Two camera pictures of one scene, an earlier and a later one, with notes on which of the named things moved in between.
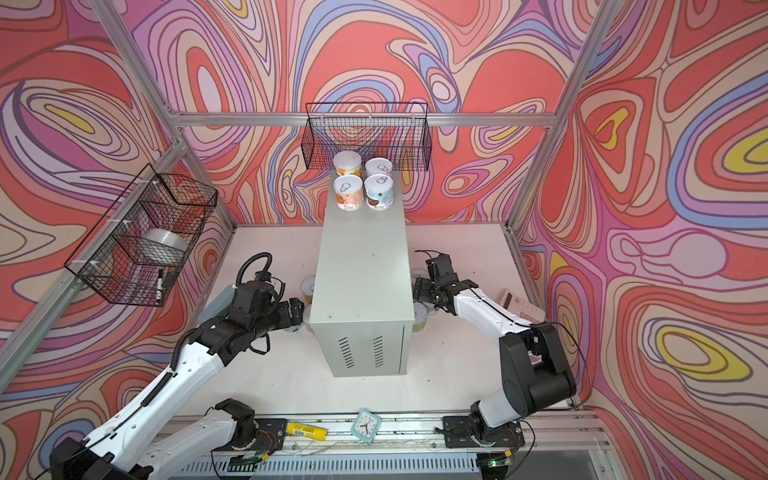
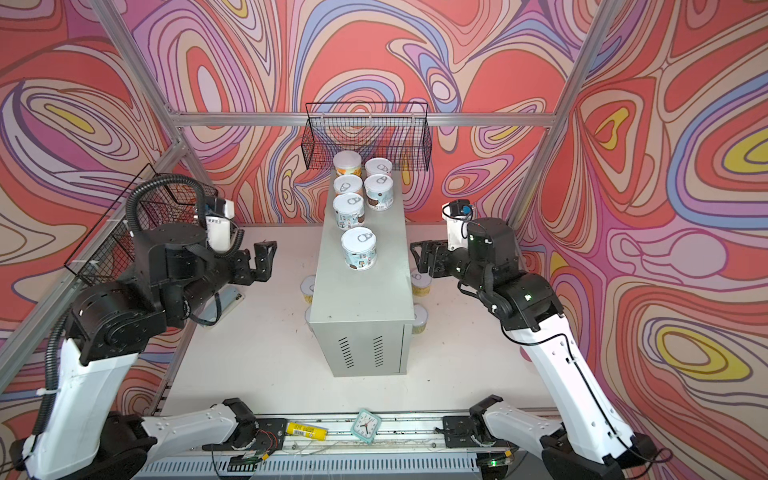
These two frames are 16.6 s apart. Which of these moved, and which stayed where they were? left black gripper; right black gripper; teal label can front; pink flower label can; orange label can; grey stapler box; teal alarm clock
Moved: left black gripper; right black gripper
Stayed: teal label can front; grey stapler box; orange label can; pink flower label can; teal alarm clock
